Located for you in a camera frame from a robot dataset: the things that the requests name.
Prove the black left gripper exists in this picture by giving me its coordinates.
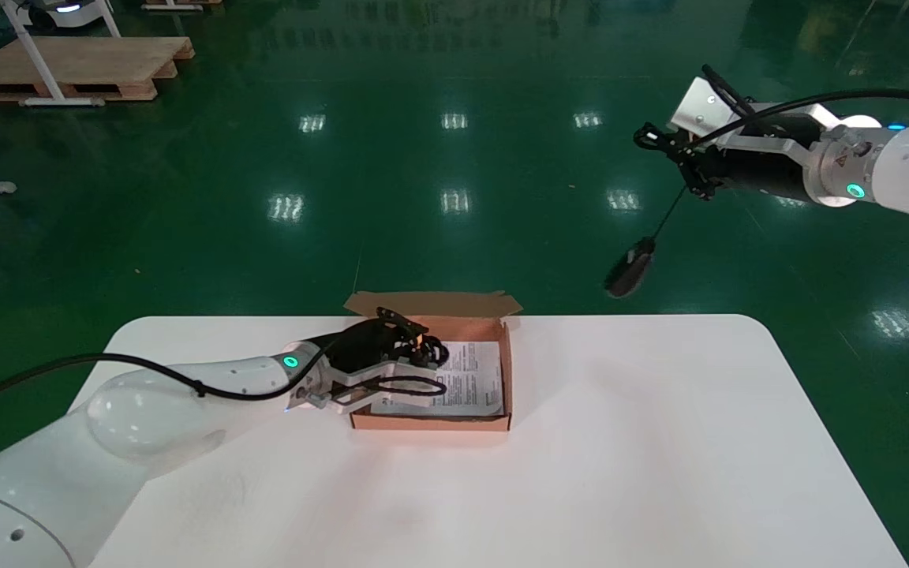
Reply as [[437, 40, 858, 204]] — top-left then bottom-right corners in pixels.
[[319, 306, 428, 372]]

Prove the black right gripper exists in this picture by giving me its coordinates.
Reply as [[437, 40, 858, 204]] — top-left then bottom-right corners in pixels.
[[634, 122, 812, 200]]

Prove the black wired computer mouse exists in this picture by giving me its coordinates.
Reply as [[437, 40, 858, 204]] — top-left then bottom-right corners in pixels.
[[606, 183, 692, 299]]

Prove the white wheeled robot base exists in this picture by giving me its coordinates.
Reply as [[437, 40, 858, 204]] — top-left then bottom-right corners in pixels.
[[24, 0, 120, 31]]

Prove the brown cardboard storage box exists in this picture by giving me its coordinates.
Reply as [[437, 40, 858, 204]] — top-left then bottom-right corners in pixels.
[[344, 290, 524, 432]]

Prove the white printed instruction sheet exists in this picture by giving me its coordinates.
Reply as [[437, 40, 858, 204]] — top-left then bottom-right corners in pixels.
[[372, 340, 505, 417]]

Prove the wooden pallet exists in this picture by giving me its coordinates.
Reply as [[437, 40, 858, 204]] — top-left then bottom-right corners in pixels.
[[0, 35, 195, 103]]

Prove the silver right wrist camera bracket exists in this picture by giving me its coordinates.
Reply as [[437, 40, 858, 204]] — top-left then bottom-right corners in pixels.
[[669, 77, 846, 159]]

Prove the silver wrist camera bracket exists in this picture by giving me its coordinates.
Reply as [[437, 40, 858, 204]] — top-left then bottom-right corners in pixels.
[[289, 359, 440, 413], [669, 77, 846, 159]]

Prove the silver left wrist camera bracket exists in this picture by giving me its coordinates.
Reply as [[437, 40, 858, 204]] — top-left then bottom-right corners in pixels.
[[289, 359, 440, 413]]

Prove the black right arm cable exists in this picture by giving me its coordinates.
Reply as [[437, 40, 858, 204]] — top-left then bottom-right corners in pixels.
[[699, 65, 909, 147]]

